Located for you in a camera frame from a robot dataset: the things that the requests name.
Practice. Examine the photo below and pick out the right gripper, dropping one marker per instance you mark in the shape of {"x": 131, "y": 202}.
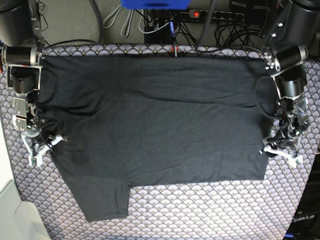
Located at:
{"x": 30, "y": 126}

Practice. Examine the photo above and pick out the black OpenArm box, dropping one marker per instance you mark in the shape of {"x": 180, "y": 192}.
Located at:
{"x": 305, "y": 224}

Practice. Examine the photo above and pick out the blue mount plate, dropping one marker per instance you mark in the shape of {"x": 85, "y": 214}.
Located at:
{"x": 155, "y": 4}

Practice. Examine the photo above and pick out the red and blue clamp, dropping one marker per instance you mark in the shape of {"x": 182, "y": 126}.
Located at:
{"x": 175, "y": 48}

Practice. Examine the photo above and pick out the white plastic bin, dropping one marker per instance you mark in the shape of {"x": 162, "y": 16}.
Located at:
{"x": 19, "y": 220}

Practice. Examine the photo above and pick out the black power strip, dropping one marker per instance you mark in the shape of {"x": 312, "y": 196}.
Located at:
{"x": 201, "y": 14}

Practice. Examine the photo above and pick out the fan-patterned table cloth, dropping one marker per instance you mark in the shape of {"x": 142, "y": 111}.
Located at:
{"x": 237, "y": 210}

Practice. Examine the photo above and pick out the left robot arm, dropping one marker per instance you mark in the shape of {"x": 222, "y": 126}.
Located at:
{"x": 284, "y": 52}

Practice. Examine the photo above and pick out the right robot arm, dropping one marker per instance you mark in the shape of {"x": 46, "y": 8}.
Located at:
{"x": 21, "y": 50}

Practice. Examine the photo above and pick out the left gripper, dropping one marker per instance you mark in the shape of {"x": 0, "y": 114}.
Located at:
{"x": 283, "y": 138}

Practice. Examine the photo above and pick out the dark grey T-shirt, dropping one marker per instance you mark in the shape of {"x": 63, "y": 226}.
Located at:
{"x": 144, "y": 121}

